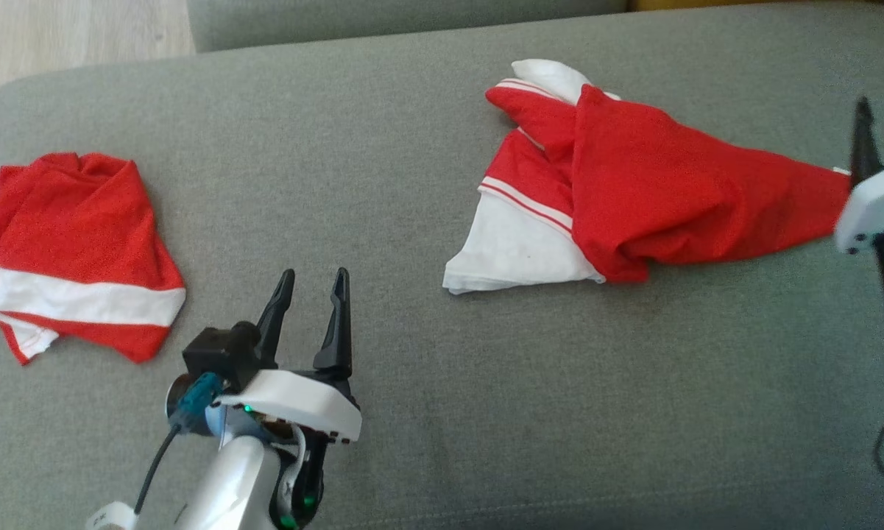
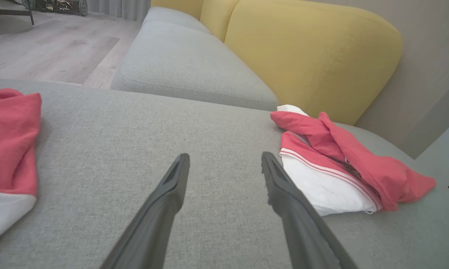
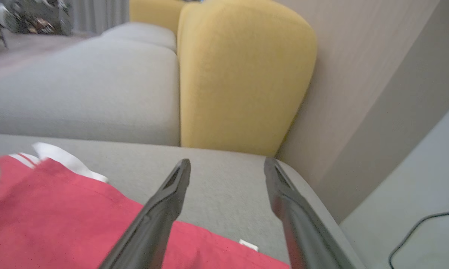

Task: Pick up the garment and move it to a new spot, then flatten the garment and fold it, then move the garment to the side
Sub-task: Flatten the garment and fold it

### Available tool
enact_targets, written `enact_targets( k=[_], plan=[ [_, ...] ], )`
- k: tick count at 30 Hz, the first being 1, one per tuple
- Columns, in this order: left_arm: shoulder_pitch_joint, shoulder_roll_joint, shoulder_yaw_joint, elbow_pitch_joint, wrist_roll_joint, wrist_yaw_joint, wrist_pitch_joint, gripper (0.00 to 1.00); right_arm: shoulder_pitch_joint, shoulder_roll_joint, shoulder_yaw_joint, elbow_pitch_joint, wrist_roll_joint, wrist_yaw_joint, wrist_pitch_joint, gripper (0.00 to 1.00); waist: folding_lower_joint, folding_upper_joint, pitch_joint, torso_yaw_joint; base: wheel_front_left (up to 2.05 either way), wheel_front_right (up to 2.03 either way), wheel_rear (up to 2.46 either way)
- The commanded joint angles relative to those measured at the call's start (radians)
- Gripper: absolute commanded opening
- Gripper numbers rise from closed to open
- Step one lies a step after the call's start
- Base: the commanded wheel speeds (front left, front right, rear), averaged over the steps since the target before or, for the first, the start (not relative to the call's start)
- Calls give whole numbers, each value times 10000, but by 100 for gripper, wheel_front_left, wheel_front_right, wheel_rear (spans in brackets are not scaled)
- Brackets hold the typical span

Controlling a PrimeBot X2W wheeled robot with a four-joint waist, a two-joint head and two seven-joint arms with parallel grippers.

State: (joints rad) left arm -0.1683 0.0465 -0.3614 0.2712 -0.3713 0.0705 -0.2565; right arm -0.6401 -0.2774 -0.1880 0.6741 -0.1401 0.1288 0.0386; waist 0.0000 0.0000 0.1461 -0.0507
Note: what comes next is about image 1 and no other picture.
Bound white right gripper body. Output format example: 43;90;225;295
835;158;884;255

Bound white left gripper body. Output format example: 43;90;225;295
213;367;364;445

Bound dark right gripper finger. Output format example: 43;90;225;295
851;96;884;188

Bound red mesh shorts white band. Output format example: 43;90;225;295
0;152;187;366

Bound black cable teal connector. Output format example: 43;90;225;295
132;372;226;516

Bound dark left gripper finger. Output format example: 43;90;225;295
313;267;354;379
255;269;296;368

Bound red and white t-shirt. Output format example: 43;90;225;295
442;59;855;296

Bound white cable label tag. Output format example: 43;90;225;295
87;501;138;530

